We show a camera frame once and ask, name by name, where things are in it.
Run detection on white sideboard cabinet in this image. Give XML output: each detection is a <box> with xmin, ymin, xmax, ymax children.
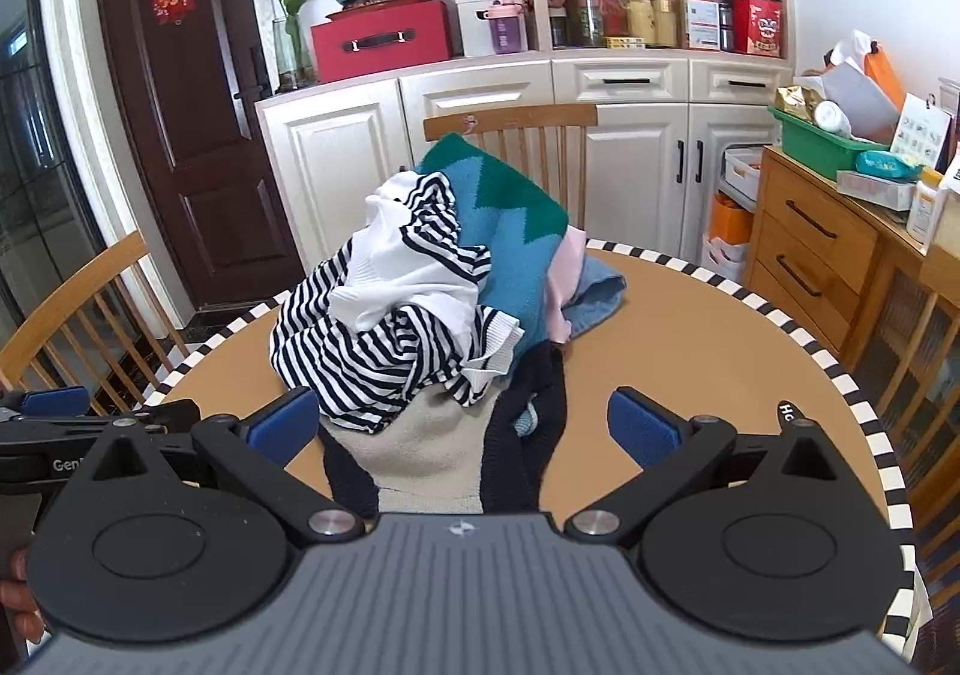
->
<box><xmin>255</xmin><ymin>56</ymin><xmax>796</xmax><ymax>278</ymax></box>

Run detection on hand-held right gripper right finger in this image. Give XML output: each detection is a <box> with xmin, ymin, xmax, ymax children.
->
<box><xmin>562</xmin><ymin>386</ymin><xmax>848</xmax><ymax>545</ymax></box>

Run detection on desk calendar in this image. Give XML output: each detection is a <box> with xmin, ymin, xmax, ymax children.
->
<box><xmin>891</xmin><ymin>94</ymin><xmax>957</xmax><ymax>170</ymax></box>

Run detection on wooden chair with sticker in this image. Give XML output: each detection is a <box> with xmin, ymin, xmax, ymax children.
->
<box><xmin>424</xmin><ymin>105</ymin><xmax>599</xmax><ymax>227</ymax></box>

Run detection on green plant glass vase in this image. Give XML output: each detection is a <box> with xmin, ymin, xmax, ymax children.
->
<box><xmin>217</xmin><ymin>0</ymin><xmax>340</xmax><ymax>91</ymax></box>

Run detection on blue denim jeans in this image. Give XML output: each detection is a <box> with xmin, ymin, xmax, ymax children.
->
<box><xmin>562</xmin><ymin>251</ymin><xmax>627</xmax><ymax>340</ymax></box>

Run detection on glass sliding door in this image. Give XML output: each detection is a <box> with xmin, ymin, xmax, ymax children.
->
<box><xmin>0</xmin><ymin>0</ymin><xmax>106</xmax><ymax>346</ymax></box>

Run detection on pile of clothes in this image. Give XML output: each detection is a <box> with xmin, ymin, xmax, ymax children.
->
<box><xmin>319</xmin><ymin>343</ymin><xmax>571</xmax><ymax>520</ymax></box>

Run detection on white tub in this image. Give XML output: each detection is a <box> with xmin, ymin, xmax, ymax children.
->
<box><xmin>814</xmin><ymin>100</ymin><xmax>852</xmax><ymax>136</ymax></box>

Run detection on grey paper bag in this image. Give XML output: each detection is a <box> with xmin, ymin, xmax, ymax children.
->
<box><xmin>821</xmin><ymin>61</ymin><xmax>901</xmax><ymax>137</ymax></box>

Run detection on teal wipes packet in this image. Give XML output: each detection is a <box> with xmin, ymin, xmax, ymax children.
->
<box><xmin>856</xmin><ymin>150</ymin><xmax>923</xmax><ymax>183</ymax></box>

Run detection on white tissue box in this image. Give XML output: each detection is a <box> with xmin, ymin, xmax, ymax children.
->
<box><xmin>836</xmin><ymin>170</ymin><xmax>916</xmax><ymax>211</ymax></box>

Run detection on orange box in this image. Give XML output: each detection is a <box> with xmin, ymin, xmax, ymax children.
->
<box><xmin>709</xmin><ymin>191</ymin><xmax>755</xmax><ymax>247</ymax></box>

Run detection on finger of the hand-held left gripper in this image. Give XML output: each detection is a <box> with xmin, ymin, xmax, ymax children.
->
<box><xmin>137</xmin><ymin>399</ymin><xmax>202</xmax><ymax>430</ymax></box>
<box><xmin>0</xmin><ymin>386</ymin><xmax>92</xmax><ymax>421</ymax></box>

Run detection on purple pink bottle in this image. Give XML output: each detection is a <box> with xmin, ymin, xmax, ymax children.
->
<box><xmin>487</xmin><ymin>0</ymin><xmax>526</xmax><ymax>55</ymax></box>

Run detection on black door handle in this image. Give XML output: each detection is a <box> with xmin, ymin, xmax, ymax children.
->
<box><xmin>234</xmin><ymin>45</ymin><xmax>269</xmax><ymax>102</ymax></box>

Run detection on white bottle yellow cap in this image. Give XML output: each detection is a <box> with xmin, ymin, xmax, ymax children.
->
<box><xmin>906</xmin><ymin>166</ymin><xmax>946</xmax><ymax>245</ymax></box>

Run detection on dark glass jar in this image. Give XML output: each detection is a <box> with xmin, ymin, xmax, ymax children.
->
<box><xmin>566</xmin><ymin>0</ymin><xmax>607</xmax><ymax>48</ymax></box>

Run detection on red printed box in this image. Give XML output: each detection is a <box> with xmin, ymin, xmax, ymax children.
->
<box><xmin>731</xmin><ymin>0</ymin><xmax>783</xmax><ymax>59</ymax></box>

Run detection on white plastic bin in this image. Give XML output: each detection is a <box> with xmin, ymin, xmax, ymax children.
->
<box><xmin>724</xmin><ymin>146</ymin><xmax>764</xmax><ymax>202</ymax></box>

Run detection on white storage box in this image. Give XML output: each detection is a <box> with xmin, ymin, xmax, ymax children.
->
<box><xmin>454</xmin><ymin>0</ymin><xmax>530</xmax><ymax>57</ymax></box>

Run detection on person's left hand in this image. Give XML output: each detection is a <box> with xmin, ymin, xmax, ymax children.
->
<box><xmin>0</xmin><ymin>546</ymin><xmax>47</xmax><ymax>646</ymax></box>

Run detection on black white striped sweater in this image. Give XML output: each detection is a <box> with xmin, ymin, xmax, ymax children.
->
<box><xmin>270</xmin><ymin>172</ymin><xmax>526</xmax><ymax>436</ymax></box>

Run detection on red box with handle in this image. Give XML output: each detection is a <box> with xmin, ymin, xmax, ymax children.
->
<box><xmin>310</xmin><ymin>0</ymin><xmax>455</xmax><ymax>83</ymax></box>

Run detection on green plastic tray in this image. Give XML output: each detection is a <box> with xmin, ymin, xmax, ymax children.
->
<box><xmin>769</xmin><ymin>105</ymin><xmax>893</xmax><ymax>181</ymax></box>

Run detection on wooden drawer cabinet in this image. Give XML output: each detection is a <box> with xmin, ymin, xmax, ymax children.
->
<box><xmin>750</xmin><ymin>146</ymin><xmax>960</xmax><ymax>376</ymax></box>

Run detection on gold packet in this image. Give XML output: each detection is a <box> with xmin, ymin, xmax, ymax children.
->
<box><xmin>775</xmin><ymin>85</ymin><xmax>826</xmax><ymax>121</ymax></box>

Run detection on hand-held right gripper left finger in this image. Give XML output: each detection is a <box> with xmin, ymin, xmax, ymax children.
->
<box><xmin>71</xmin><ymin>386</ymin><xmax>368</xmax><ymax>548</ymax></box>

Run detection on teal green zigzag sweater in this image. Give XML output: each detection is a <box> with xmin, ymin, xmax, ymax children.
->
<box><xmin>415</xmin><ymin>135</ymin><xmax>571</xmax><ymax>355</ymax></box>

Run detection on round table striped edge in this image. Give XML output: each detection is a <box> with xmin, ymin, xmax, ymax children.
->
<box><xmin>131</xmin><ymin>240</ymin><xmax>920</xmax><ymax>668</ymax></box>

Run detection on dark brown door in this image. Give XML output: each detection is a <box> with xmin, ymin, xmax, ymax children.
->
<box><xmin>94</xmin><ymin>0</ymin><xmax>305</xmax><ymax>312</ymax></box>

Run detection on white box red label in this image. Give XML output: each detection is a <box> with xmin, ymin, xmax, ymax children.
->
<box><xmin>684</xmin><ymin>0</ymin><xmax>722</xmax><ymax>51</ymax></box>

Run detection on orange bag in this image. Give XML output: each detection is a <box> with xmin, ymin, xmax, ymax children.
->
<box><xmin>862</xmin><ymin>41</ymin><xmax>907</xmax><ymax>110</ymax></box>

